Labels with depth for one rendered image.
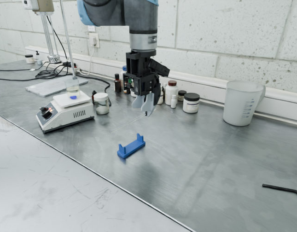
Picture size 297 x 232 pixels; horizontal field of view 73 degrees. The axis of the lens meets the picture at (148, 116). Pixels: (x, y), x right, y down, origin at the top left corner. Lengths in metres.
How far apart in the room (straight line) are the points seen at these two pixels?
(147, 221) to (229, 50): 0.76
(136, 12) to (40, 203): 0.50
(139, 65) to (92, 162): 0.31
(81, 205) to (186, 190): 0.26
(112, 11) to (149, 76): 0.18
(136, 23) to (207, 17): 0.51
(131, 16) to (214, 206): 0.49
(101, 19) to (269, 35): 0.65
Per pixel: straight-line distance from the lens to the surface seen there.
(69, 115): 0.82
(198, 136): 0.74
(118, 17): 0.54
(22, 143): 0.81
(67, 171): 0.63
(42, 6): 1.21
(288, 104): 0.95
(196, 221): 0.50
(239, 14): 0.96
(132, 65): 0.55
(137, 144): 0.67
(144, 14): 0.54
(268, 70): 0.97
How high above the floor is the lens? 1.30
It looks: 28 degrees down
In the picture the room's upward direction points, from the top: straight up
